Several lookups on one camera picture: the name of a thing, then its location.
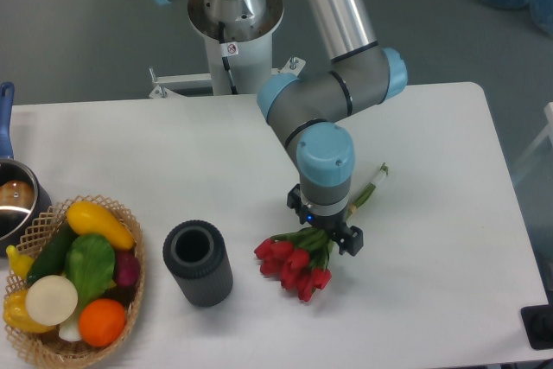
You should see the white round radish slice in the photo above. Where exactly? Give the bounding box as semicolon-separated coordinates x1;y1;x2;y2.
25;275;78;326

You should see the yellow squash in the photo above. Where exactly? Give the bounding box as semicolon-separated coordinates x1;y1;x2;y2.
67;200;135;251

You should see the blue handled saucepan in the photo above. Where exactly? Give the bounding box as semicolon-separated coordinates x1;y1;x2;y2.
1;81;51;258

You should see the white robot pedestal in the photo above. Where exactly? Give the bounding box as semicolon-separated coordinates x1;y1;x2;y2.
149;0;306;99

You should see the yellow banana tip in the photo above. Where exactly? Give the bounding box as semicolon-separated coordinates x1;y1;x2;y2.
5;245;35;280

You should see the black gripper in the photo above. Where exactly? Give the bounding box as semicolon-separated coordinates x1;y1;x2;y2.
287;184;363;256

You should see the yellow bell pepper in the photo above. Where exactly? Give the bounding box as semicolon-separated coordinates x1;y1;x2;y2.
3;289;56;334

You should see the green lettuce leaf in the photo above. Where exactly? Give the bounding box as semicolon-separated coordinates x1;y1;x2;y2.
65;233;115;311

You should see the red tulip bouquet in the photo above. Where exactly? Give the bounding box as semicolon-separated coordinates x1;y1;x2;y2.
253;162;390;302

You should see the orange fruit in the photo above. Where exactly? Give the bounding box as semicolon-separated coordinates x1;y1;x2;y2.
79;298;126;347

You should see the purple red onion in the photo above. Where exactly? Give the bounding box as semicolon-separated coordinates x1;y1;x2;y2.
113;251;140;288

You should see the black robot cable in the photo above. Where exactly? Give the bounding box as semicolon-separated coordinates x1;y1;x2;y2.
218;21;238;95

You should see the dark grey ribbed vase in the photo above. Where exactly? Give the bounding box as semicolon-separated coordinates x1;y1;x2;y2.
162;219;233;307

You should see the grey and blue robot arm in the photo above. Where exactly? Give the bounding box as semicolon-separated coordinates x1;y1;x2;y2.
155;0;408;255

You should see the white frame at right edge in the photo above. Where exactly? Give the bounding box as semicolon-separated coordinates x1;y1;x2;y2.
511;102;552;187

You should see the green cucumber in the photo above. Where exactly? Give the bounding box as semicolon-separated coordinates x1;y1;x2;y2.
26;223;78;285

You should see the woven wicker basket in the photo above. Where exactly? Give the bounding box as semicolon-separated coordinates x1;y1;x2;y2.
4;195;146;368

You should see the black device at table edge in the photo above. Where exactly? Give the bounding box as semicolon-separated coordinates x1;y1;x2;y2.
520;305;552;350

